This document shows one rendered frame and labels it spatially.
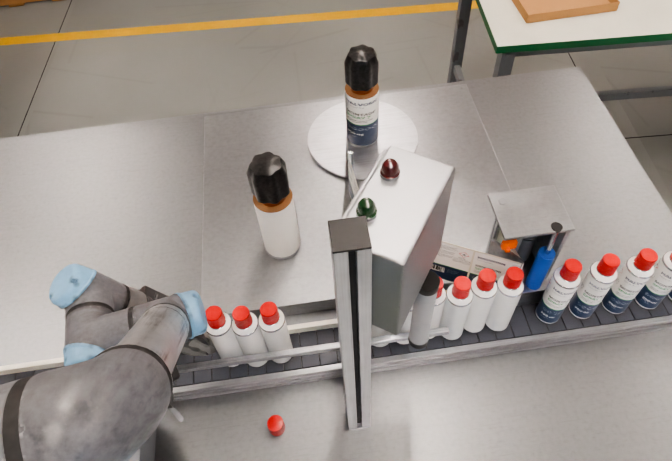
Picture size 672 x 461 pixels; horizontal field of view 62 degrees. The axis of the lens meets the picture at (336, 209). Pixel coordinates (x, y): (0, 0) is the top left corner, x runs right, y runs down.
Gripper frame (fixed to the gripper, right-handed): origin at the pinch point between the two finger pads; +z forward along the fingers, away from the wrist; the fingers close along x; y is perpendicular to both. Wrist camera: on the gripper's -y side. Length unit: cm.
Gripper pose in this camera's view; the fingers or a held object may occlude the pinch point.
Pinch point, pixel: (210, 353)
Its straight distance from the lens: 122.6
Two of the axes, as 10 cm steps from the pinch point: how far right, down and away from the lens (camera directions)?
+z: 5.3, 4.6, 7.1
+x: -8.4, 4.2, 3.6
